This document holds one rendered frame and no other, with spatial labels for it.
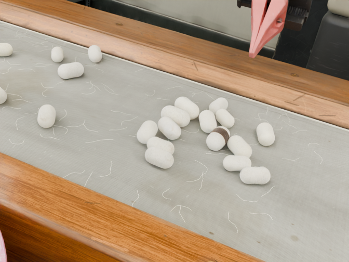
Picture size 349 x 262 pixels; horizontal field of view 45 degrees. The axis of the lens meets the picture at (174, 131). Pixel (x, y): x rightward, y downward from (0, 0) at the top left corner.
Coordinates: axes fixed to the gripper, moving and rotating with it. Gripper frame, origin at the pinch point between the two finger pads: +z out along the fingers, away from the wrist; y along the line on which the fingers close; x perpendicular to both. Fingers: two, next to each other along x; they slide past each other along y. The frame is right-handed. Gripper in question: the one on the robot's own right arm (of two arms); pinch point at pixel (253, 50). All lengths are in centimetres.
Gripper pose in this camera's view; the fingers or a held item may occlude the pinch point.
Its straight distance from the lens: 58.1
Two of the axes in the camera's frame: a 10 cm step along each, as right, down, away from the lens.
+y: 9.2, 3.1, -2.5
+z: -3.7, 8.9, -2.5
